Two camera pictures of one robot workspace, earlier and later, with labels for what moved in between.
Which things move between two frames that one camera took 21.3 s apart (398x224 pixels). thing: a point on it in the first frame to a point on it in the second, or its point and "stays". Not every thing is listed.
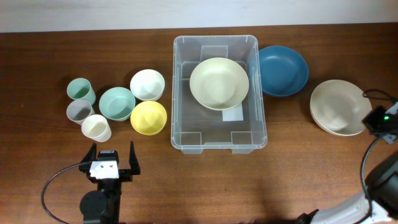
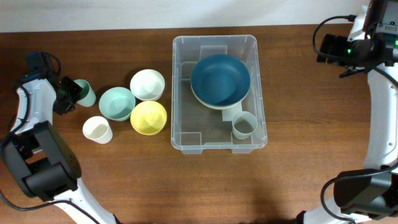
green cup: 81,89 stays
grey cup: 78,110 to 244,124
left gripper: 127,175 to 62,107
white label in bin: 233,114 stays
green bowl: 117,104 stays
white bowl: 147,84 stays
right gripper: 371,119 to 339,42
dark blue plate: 283,71 to 220,79
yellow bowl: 148,118 stays
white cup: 96,127 stays
